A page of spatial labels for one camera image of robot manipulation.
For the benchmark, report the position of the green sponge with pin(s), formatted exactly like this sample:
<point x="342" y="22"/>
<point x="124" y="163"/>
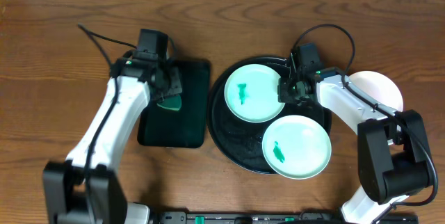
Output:
<point x="173" y="103"/>

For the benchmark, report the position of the light green plate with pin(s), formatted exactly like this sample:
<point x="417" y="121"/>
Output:
<point x="296" y="147"/>
<point x="250" y="93"/>

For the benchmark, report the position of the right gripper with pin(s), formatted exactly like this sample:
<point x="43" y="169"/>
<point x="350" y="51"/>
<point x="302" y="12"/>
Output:
<point x="284" y="96"/>

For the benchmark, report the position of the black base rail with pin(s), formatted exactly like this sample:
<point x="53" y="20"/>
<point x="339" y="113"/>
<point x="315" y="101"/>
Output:
<point x="180" y="217"/>

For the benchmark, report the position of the round black tray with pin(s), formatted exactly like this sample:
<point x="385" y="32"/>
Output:
<point x="238" y="140"/>

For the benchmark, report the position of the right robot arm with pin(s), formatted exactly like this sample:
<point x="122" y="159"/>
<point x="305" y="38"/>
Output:
<point x="395" y="166"/>

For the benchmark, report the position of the white plate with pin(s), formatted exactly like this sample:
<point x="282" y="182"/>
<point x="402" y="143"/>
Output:
<point x="379" y="87"/>

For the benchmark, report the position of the black rectangular tray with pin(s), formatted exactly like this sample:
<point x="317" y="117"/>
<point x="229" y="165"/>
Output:
<point x="163" y="126"/>

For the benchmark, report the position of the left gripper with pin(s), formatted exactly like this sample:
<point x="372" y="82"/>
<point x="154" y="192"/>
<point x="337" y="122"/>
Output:
<point x="170" y="84"/>

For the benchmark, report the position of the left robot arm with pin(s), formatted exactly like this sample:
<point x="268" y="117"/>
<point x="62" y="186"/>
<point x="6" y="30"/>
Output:
<point x="85" y="187"/>

